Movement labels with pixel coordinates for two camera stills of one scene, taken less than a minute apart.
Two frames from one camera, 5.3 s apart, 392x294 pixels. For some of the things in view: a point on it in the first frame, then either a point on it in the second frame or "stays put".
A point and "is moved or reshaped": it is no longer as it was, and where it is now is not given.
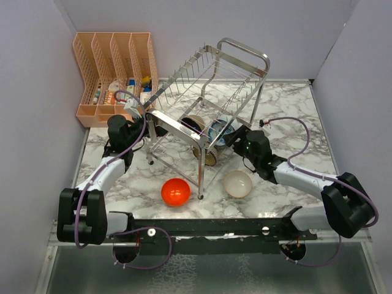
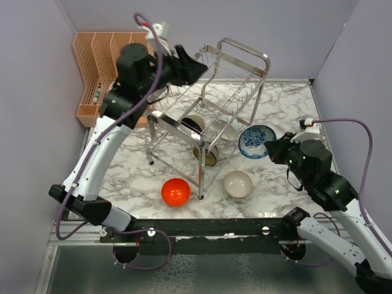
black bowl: x=195 y=123 stays put
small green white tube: x=96 y=96 stays put
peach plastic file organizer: x=114 y=66 stays put
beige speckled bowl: x=237 y=184 stays put
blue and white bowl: x=217 y=131 is moved or reshaped
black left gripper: x=139 y=119 to x=188 y=70
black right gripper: x=241 y=133 to x=276 y=149
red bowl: x=176 y=192 stays put
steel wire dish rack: x=206 y=111 stays put
